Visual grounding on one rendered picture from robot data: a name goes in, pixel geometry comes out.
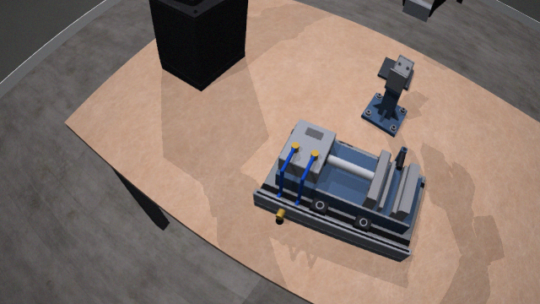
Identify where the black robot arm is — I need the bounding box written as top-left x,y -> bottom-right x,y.
174,0 -> 203,6

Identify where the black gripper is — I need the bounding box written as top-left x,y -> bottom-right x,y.
402,0 -> 446,17

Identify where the grey flat bar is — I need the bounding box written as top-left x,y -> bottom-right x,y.
389,166 -> 408,217
376,160 -> 397,213

